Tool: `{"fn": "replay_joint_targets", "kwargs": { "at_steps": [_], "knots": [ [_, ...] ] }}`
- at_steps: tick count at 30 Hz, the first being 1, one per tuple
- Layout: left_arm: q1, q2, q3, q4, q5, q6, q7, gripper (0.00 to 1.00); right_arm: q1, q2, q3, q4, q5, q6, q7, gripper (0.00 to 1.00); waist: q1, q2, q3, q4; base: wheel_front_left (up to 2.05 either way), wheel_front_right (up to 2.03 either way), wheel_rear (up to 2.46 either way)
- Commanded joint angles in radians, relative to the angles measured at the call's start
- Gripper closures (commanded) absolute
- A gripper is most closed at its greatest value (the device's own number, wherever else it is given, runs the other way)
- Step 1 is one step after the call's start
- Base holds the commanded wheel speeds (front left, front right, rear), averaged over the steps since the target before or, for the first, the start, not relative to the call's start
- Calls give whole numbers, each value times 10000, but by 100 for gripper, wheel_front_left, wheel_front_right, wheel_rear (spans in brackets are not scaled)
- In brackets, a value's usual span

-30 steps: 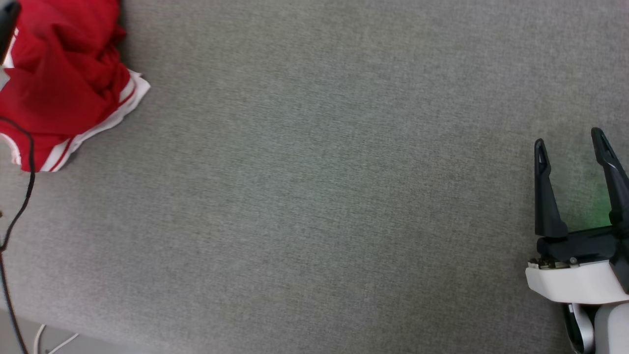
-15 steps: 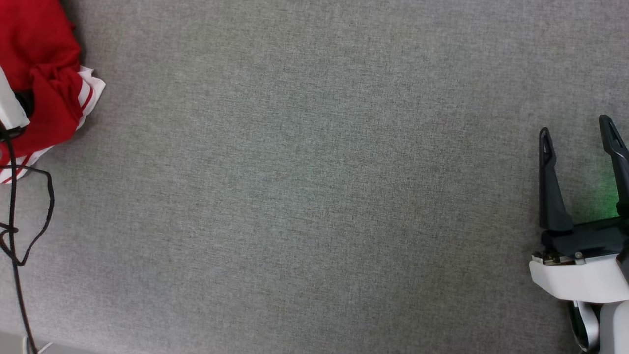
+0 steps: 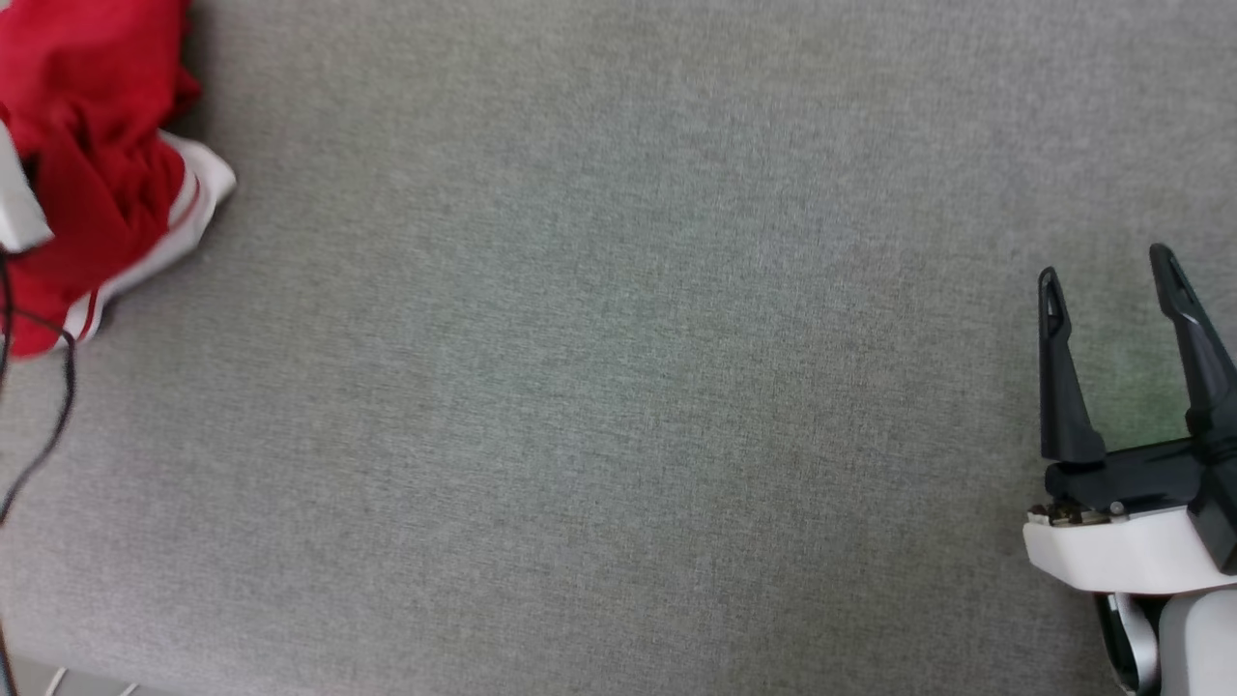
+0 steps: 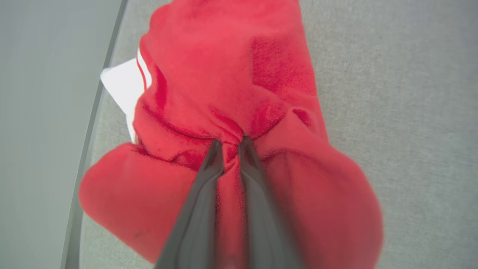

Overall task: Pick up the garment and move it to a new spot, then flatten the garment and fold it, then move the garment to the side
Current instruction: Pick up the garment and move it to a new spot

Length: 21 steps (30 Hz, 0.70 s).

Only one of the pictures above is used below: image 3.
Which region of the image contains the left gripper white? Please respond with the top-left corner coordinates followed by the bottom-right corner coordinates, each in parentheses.
top-left (0, 124), bottom-right (55, 254)

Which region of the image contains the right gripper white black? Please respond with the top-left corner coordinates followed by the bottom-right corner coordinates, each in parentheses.
top-left (1022, 244), bottom-right (1237, 595)

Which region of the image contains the red and white garment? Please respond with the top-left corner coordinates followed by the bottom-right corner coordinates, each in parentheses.
top-left (0, 0), bottom-right (238, 359)

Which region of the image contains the grey fabric sofa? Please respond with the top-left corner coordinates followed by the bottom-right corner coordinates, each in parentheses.
top-left (0, 0), bottom-right (1237, 696)

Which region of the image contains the thin black cable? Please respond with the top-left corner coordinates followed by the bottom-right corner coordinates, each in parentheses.
top-left (0, 249), bottom-right (78, 696)

